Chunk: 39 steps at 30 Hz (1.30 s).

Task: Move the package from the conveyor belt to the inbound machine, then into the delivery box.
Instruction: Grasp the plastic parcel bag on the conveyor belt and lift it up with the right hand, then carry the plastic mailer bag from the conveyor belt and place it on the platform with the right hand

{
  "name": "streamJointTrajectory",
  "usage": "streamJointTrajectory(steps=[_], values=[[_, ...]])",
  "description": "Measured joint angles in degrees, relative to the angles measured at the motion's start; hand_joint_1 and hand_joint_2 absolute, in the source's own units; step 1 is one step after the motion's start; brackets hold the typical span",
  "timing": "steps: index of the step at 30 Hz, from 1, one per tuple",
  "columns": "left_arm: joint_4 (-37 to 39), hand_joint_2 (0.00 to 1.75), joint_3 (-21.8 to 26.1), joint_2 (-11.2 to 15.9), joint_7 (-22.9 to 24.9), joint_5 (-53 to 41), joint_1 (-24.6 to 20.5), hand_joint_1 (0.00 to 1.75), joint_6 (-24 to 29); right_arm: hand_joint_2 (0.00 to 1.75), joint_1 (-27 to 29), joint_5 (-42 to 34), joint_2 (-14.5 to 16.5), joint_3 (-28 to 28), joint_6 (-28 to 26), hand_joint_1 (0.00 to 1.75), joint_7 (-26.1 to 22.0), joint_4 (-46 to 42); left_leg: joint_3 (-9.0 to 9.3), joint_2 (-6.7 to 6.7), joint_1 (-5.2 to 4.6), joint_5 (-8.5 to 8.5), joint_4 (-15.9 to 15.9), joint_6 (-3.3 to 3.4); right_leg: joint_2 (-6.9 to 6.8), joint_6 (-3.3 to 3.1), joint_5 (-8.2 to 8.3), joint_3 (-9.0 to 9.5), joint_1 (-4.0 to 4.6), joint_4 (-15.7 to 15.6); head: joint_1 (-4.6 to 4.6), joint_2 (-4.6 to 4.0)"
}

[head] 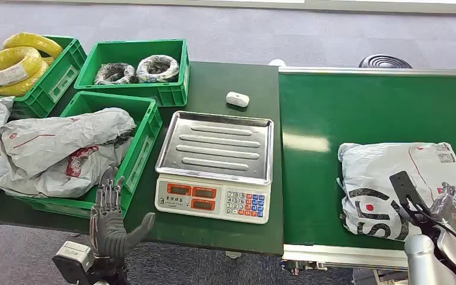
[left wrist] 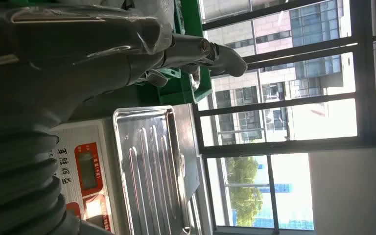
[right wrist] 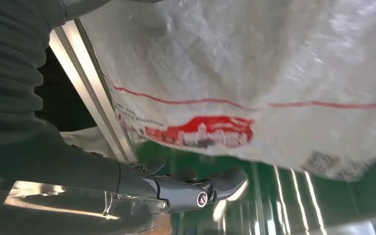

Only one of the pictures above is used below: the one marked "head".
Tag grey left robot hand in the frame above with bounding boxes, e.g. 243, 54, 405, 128
89, 165, 156, 259

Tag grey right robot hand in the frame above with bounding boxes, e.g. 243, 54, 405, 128
428, 182, 456, 238

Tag grey courier package black letters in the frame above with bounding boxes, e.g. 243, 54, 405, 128
337, 142, 456, 254

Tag grey courier package red logo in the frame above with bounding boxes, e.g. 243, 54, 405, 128
0, 137, 134, 200

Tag grey courier package red line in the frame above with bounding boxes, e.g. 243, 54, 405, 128
0, 107, 137, 182

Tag green conveyor belt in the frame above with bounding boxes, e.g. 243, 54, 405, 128
278, 66, 456, 273

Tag green crate with packages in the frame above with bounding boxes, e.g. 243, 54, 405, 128
12, 90, 164, 220

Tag white electronic weighing scale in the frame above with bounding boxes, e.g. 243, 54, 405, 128
154, 110, 275, 226

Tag steel scale tray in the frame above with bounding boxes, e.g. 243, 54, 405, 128
155, 110, 275, 186

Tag green crate with yellow coils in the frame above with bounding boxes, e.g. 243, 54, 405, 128
0, 34, 88, 119

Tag green crate with wrapped coils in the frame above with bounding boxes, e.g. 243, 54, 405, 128
73, 38, 191, 108

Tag small white oval device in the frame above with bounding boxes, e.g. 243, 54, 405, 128
225, 91, 251, 109

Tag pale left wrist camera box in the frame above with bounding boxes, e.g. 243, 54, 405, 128
52, 240, 96, 285

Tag black wrist bracket plate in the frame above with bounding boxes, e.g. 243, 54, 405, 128
388, 170, 432, 231

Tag dark wrapped wire coil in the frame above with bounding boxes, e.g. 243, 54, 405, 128
93, 62, 139, 86

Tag pale wrapped wire coil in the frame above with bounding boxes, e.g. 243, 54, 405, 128
135, 54, 181, 84

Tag yellow wire coil white label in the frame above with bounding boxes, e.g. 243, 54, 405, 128
0, 46, 43, 88

